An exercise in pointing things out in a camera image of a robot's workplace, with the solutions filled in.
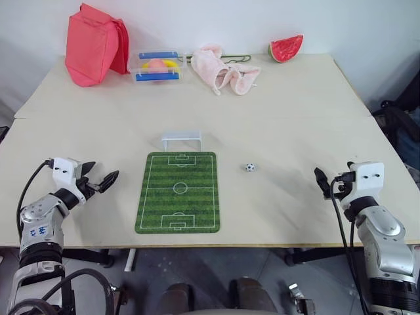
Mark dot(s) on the metal caster bracket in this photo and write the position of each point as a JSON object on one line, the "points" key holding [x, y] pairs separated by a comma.
{"points": [[300, 300]]}

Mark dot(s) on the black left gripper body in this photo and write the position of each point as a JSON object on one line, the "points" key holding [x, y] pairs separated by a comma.
{"points": [[86, 187]]}

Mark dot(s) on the black table leg base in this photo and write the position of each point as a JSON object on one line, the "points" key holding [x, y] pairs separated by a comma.
{"points": [[88, 256]]}

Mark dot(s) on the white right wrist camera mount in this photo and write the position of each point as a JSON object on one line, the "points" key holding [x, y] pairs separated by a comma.
{"points": [[369, 178]]}

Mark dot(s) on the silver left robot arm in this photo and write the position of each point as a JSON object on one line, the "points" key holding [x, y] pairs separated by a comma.
{"points": [[39, 223]]}

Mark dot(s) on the pink fluffy towel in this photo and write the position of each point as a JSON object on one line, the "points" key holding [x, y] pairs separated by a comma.
{"points": [[220, 70]]}

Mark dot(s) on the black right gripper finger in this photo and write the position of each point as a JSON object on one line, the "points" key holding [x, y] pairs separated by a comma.
{"points": [[351, 164], [322, 182]]}

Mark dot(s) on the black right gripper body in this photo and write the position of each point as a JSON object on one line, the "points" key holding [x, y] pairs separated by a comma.
{"points": [[344, 188]]}

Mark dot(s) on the yellow toy banana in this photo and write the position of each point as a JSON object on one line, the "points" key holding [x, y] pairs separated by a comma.
{"points": [[171, 63]]}

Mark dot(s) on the toy watermelon slice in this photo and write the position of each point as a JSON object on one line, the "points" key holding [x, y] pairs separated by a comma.
{"points": [[286, 49]]}

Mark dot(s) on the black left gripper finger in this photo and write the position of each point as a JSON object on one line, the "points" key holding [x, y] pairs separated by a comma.
{"points": [[89, 169], [109, 180]]}

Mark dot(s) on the blue box latch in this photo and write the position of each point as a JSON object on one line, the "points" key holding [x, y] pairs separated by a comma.
{"points": [[158, 54], [157, 76]]}

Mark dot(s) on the green soccer field mat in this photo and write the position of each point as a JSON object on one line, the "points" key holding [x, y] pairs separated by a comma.
{"points": [[178, 203]]}

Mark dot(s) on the tiny soccer ball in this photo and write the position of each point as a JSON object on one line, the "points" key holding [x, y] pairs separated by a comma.
{"points": [[250, 167]]}

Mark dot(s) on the pink toy peach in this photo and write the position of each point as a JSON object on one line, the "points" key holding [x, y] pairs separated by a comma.
{"points": [[157, 64]]}

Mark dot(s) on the black backpack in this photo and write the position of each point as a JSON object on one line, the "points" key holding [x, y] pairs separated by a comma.
{"points": [[400, 128]]}

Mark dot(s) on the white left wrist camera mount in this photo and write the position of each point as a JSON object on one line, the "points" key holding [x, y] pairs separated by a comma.
{"points": [[64, 170]]}

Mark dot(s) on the white miniature goal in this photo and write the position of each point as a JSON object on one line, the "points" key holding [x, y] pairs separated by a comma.
{"points": [[181, 134]]}

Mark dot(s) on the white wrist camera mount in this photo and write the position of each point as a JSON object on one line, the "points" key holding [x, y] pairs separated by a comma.
{"points": [[369, 178], [64, 170]]}

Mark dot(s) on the white table leg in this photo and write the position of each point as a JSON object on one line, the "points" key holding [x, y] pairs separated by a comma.
{"points": [[131, 259]]}

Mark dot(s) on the red fabric bag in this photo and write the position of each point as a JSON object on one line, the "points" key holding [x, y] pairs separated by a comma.
{"points": [[90, 49]]}

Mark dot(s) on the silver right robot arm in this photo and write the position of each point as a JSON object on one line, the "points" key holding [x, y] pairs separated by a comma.
{"points": [[384, 236]]}

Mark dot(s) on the clear plastic storage box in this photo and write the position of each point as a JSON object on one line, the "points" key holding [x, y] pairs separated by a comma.
{"points": [[157, 70]]}

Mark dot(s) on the dark rounded shape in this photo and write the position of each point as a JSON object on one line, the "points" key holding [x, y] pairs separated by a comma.
{"points": [[252, 295], [177, 297]]}

